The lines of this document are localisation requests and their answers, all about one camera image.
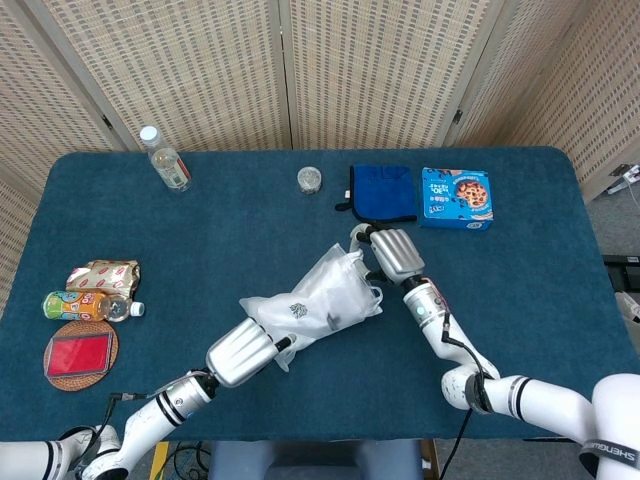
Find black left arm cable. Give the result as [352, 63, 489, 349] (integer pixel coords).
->
[74, 392, 151, 471]

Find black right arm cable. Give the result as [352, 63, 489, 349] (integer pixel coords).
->
[439, 312, 496, 444]

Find blue table cover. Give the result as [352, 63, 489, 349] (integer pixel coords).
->
[0, 145, 627, 444]

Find woven folding screen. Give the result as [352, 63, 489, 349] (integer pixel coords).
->
[0, 0, 640, 314]

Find red rectangular card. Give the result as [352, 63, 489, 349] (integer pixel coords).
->
[45, 333, 112, 377]

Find white power strip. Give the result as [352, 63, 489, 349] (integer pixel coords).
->
[608, 163, 640, 185]

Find blue-grey robot base seat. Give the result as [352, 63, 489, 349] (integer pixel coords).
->
[207, 439, 424, 480]

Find blue cloth with black trim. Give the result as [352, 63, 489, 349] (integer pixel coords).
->
[334, 163, 419, 225]

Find black floor stand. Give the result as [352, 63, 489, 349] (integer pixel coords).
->
[602, 253, 640, 291]

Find round woven coaster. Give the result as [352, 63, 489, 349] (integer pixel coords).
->
[43, 320, 120, 392]

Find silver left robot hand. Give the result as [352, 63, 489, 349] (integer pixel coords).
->
[205, 317, 296, 389]

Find orange drink bottle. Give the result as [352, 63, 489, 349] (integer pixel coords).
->
[41, 290, 147, 323]

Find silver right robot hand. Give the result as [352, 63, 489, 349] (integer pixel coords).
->
[349, 223, 427, 287]

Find clear red-label water bottle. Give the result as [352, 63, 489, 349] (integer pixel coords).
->
[139, 125, 193, 193]

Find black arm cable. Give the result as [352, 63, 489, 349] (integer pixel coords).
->
[439, 312, 496, 444]
[74, 392, 151, 471]

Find clear left wrist tube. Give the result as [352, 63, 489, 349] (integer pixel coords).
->
[149, 368, 211, 397]

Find blue cookie box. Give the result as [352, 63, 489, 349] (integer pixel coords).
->
[417, 166, 495, 232]

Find red right wrist wires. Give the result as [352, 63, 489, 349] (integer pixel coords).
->
[427, 280, 452, 315]

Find small clear round jar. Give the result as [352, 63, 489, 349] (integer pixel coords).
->
[296, 166, 323, 195]

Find gold snack wrapper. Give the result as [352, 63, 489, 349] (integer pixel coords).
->
[65, 259, 142, 296]

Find frosted plastic zip bag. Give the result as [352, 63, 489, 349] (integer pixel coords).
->
[238, 242, 385, 373]

